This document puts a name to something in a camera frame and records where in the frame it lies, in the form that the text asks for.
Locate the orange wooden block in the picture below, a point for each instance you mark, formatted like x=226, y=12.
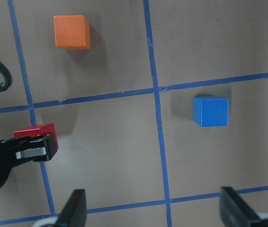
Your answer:
x=72, y=32

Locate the blue wooden block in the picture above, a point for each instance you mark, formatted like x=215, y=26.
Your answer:
x=210, y=111

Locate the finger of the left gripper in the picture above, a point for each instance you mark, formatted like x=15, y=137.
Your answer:
x=41, y=148

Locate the red wooden block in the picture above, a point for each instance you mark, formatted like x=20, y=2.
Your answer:
x=37, y=130

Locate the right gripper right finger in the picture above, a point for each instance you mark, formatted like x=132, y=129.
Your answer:
x=234, y=211

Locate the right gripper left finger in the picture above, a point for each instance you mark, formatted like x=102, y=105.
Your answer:
x=74, y=213

